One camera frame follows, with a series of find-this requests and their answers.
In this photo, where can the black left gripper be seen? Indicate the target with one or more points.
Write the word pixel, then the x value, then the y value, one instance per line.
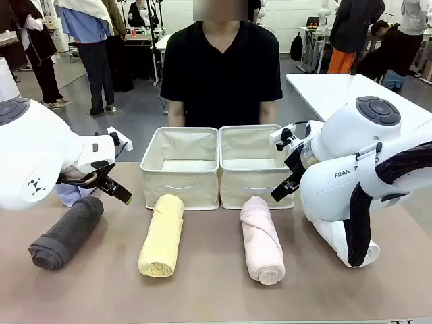
pixel 88 180

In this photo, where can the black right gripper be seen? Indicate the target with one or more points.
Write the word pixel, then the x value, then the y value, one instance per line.
pixel 296 165

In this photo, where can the blue cone-folded towel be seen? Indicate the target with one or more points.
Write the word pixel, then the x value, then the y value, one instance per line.
pixel 69 196

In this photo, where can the pink towel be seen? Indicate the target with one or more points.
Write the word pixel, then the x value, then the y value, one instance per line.
pixel 261 243

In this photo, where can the yellow towel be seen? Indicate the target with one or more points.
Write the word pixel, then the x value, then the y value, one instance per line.
pixel 162 236

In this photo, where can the dark grey towel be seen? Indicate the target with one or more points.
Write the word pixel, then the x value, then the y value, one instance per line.
pixel 64 233

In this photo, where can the white towel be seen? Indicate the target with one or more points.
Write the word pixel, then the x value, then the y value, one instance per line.
pixel 334 238

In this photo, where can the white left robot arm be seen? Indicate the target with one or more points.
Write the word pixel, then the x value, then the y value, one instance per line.
pixel 33 145

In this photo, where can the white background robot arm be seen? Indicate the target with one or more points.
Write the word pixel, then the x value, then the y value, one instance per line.
pixel 323 13

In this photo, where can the person's right forearm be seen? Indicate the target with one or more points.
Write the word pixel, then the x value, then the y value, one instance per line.
pixel 176 113

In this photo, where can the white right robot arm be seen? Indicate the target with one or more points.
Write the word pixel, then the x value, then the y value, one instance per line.
pixel 354 135

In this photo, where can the person's left forearm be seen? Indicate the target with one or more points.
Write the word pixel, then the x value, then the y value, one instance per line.
pixel 268 113

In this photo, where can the cream fabric storage bin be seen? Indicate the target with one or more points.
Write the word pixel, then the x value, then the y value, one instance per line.
pixel 179 190
pixel 249 190

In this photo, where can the brown table mat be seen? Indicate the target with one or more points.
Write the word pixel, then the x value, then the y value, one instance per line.
pixel 209 256

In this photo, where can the large white table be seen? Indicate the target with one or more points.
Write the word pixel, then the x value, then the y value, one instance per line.
pixel 337 92

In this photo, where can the person in black shirt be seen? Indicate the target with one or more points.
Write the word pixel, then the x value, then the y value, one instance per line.
pixel 221 74

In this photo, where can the black backpack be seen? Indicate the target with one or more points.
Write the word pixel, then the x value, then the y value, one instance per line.
pixel 297 49

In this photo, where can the black floor stand pole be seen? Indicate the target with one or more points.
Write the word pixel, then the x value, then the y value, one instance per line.
pixel 155 50

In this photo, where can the grey background desk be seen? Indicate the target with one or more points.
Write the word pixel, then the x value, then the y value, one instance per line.
pixel 317 40

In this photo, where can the blue cloth bag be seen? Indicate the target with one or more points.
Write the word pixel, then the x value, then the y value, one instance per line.
pixel 394 81

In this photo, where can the small white background table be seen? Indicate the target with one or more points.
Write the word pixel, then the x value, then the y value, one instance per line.
pixel 162 42

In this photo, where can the white cylindrical air purifier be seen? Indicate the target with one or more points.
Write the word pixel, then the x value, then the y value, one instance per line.
pixel 7 81

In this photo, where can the bystander in dark apron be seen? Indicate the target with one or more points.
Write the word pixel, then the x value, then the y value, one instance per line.
pixel 40 50

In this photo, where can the bystander in blue shirt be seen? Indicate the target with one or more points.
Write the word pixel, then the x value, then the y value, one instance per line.
pixel 87 30

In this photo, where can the bystander in olive jacket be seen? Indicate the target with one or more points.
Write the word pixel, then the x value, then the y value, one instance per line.
pixel 118 20

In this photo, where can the distant bystander in black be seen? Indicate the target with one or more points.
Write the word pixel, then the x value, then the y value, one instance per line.
pixel 136 15

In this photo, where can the crouching bystander in black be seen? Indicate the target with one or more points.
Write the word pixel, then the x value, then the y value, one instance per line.
pixel 388 45

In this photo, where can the bystander in orange trousers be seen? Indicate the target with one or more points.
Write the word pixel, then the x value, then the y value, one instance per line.
pixel 354 20

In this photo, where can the bystander in grey shirt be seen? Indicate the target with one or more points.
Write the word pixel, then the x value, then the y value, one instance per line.
pixel 413 17

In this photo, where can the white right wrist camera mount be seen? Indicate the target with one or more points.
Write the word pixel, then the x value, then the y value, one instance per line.
pixel 278 135

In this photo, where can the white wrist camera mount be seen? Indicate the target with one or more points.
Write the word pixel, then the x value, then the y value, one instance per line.
pixel 278 135
pixel 113 131

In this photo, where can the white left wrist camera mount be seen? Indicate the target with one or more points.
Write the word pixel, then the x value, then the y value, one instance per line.
pixel 113 131

